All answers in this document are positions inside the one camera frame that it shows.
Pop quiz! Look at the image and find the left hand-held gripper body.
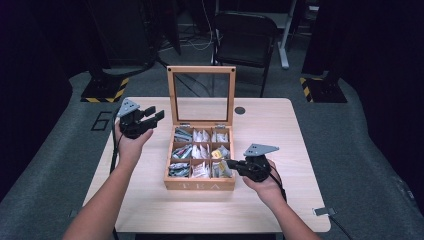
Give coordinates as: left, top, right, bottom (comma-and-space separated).
116, 97, 158, 140

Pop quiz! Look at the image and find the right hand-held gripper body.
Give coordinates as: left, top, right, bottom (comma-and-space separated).
234, 143, 281, 184

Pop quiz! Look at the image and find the yellow tagged tea bag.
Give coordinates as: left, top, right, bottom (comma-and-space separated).
213, 160, 234, 179

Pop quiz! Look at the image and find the wooden tea box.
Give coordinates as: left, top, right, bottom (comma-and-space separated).
163, 65, 237, 192

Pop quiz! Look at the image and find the person's left hand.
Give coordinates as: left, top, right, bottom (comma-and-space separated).
114, 119, 155, 165

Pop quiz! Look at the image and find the person's right hand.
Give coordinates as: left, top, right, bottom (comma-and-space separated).
241, 159, 287, 208

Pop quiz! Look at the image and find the assortment of packets in compartments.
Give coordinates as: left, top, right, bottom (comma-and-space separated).
168, 126, 234, 179

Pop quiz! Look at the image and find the striped black stand base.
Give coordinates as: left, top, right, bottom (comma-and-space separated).
299, 75, 348, 104
80, 76, 130, 104

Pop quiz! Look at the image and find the grey table edge clamp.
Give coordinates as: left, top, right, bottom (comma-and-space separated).
312, 207, 337, 217

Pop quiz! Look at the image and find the black curtain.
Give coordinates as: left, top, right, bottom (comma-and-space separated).
0, 0, 88, 203
301, 0, 424, 216

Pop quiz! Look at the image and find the black folding chair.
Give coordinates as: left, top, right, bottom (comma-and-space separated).
211, 11, 280, 98

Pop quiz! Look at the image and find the white desk leg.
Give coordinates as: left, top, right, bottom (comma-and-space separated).
278, 0, 300, 70

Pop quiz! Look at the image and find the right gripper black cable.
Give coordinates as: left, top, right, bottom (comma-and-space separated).
269, 165, 288, 203

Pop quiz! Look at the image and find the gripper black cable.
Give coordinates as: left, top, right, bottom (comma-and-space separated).
269, 165, 288, 203
109, 108, 122, 175

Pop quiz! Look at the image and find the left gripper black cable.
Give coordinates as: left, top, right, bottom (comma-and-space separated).
109, 108, 122, 175

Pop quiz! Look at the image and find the white floor cable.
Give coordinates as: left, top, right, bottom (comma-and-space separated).
179, 0, 219, 52

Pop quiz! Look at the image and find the black cable at clamp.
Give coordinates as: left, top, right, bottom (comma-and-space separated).
328, 214, 354, 240

